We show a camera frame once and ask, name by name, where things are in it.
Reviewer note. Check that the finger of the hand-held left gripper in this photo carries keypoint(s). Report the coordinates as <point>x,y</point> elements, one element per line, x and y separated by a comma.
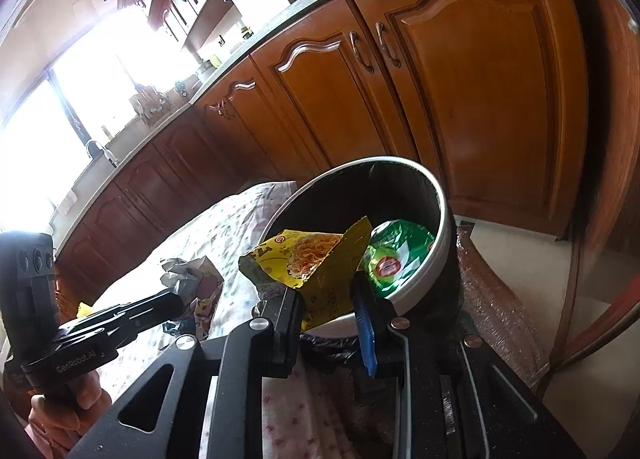
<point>145,311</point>

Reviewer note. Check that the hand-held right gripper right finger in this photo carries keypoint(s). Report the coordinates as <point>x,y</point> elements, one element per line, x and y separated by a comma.
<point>366,339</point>

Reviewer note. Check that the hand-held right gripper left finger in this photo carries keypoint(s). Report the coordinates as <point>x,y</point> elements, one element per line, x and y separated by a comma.
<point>282,334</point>

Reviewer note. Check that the silver wrapper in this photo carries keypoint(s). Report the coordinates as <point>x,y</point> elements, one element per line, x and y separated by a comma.
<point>182,279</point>

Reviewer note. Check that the yellow noodle packet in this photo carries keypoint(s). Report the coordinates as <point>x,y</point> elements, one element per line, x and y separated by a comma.
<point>300,254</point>

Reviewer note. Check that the white trash bin black bag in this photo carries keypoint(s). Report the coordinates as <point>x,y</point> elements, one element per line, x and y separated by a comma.
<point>430,281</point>

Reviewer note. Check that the green plastic wrapper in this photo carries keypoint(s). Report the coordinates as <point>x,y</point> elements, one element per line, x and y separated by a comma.
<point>395,249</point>

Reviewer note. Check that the person's left hand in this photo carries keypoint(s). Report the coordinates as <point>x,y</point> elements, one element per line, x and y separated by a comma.
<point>90,399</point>

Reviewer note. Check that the yellow cartoon wrapper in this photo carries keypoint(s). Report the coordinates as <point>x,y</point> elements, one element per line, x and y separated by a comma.
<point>207,304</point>

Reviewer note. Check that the white printed tablecloth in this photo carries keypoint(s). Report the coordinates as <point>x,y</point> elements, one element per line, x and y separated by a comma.
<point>225,224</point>

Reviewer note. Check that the bubble-wrapped wooden furniture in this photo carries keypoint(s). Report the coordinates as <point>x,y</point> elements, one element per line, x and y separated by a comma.
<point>505,299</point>

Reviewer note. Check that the kitchen faucet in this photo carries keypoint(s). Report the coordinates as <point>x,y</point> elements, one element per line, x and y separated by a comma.
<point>97,149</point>

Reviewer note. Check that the kitchen window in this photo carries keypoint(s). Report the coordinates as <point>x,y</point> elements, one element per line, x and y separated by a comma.
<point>75,104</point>

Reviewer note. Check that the wooden knife block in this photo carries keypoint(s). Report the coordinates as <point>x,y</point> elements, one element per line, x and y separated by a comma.
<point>150,106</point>

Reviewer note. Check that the wooden kitchen base cabinet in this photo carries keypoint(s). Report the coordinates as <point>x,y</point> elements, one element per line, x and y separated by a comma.
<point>475,104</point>

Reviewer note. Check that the white kitchen countertop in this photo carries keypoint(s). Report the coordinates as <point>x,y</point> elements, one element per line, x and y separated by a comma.
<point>300,6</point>

